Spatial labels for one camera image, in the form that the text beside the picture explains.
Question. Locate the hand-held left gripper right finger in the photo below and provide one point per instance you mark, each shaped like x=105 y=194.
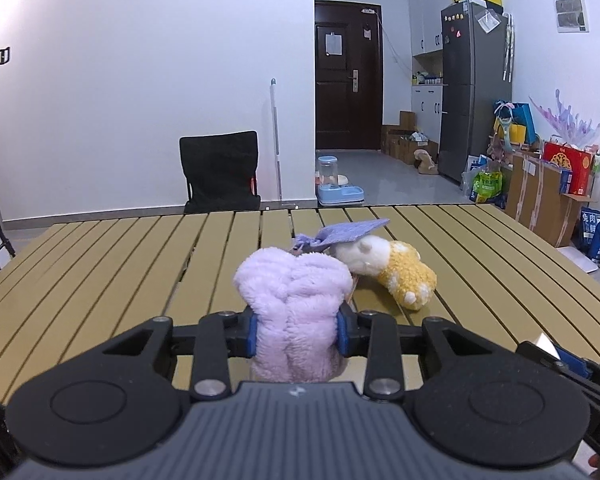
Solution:
x=343 y=335

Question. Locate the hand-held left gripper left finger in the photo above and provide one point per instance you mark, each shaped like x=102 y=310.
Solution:
x=253 y=337

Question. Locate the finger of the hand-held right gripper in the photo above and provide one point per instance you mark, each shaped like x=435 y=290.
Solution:
x=575 y=364

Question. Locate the lilac fluffy cloth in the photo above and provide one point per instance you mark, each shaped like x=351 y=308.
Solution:
x=290 y=300

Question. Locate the white yellow plush toy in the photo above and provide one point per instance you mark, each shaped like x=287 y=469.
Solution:
x=405 y=270

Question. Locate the purple knitted cloth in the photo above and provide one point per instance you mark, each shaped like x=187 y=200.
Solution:
x=350 y=232

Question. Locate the white flat scale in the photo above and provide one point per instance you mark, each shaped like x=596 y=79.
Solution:
x=582 y=261

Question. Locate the khaki folding table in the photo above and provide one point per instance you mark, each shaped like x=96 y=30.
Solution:
x=130 y=270

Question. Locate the blue pet feeder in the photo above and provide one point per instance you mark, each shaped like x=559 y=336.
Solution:
x=337 y=187

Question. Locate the large cardboard carton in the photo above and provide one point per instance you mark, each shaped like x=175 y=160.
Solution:
x=530 y=200

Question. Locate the black folding chair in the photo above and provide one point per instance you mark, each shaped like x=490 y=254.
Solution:
x=220 y=170

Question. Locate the small blue box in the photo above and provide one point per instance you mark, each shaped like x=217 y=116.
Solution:
x=566 y=182

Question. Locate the tan plush toy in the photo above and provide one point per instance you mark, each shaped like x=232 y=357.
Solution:
x=426 y=161

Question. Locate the red gift box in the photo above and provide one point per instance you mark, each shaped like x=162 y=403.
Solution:
x=570 y=167

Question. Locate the green bag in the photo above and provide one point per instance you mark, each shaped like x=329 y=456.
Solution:
x=487 y=187

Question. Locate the open cardboard box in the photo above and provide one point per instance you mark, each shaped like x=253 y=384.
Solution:
x=415 y=150

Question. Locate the white mop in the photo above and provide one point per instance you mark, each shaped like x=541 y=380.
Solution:
x=276 y=135

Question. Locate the dark brown door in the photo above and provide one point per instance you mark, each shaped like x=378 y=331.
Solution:
x=347 y=100

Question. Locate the white base cabinet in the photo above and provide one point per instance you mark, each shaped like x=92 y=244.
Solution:
x=426 y=115

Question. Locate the purple flower decoration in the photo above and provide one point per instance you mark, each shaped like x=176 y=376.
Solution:
x=565 y=120

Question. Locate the blue gift bag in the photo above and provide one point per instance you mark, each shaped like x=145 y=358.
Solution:
x=522 y=120

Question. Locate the dark grey fridge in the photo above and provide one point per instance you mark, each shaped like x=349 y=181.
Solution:
x=472 y=95

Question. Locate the white paper sheet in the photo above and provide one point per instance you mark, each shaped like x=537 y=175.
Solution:
x=333 y=43

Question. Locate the white wall cabinet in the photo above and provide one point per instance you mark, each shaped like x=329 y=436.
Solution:
x=435 y=15

